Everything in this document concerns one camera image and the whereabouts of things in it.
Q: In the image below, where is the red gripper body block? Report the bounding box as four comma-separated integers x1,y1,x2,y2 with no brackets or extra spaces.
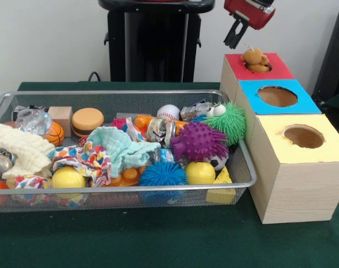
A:
223,0,276,31

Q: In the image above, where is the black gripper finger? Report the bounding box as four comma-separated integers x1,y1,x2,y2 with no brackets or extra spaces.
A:
223,18,241,47
232,20,250,50

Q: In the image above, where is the tan plush bear toy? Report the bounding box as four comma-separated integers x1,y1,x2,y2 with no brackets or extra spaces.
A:
240,47,272,73

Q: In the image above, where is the green spiky ball with eyes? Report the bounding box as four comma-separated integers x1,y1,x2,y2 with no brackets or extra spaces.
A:
204,100,247,146

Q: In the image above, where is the colourful patterned cloth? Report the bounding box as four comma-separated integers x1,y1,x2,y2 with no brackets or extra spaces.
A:
50,139,113,188

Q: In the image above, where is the cream white cloth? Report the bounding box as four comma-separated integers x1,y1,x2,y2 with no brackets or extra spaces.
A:
0,123,55,179

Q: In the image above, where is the wooden box with three holes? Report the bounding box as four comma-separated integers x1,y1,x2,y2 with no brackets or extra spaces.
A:
219,52,339,224

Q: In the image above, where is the shallow clear mesh bin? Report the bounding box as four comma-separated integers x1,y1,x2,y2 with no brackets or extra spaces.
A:
0,89,258,214

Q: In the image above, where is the silver toy robot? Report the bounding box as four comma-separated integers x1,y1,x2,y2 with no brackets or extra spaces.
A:
180,102,214,121

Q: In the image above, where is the black chair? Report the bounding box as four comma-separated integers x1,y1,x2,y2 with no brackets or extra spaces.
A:
311,4,339,106

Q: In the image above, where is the purple spiky toy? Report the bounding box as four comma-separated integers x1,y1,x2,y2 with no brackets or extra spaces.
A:
170,121,230,162

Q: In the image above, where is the crushed silver drink can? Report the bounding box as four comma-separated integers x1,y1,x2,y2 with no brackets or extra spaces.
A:
146,117,178,148

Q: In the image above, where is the blue spiky ball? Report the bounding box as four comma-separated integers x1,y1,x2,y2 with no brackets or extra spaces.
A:
138,161,188,186

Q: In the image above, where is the light blue cloth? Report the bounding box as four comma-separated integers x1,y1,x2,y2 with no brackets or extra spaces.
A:
88,126,161,178

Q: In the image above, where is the yellow ball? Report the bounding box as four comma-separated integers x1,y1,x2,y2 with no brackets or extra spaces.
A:
51,166,87,189

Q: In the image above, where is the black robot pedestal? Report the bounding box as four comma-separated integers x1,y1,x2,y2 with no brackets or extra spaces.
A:
98,0,216,83

